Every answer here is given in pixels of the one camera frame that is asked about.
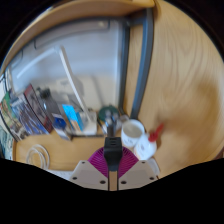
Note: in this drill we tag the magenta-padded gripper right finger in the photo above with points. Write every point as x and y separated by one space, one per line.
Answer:
138 175

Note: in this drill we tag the white bottle with red cap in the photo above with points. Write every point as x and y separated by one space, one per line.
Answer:
146 146

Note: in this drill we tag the white wall device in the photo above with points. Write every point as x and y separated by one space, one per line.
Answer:
68 85

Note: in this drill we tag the white desk lamp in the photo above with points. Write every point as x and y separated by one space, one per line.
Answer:
71 76

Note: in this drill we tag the robot model kit box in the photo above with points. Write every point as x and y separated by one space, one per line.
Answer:
30 113

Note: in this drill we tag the teal bedding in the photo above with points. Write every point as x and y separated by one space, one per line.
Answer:
5 140

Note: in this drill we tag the dark blue small box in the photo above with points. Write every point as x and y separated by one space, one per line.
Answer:
61 125

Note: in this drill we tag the black charger block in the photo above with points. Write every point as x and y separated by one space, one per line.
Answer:
112 153

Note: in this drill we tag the clear plastic small container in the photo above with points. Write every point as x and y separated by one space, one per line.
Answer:
154 165

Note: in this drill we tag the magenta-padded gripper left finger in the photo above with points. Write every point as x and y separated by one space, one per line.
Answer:
88 175

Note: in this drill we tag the light blue tall box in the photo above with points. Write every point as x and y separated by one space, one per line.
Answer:
72 116

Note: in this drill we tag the tree figure toy box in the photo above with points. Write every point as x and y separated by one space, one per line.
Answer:
8 116

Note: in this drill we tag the white mug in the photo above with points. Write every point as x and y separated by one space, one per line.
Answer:
131 133

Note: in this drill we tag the grey metal desk frame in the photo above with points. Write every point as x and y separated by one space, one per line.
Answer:
143 66

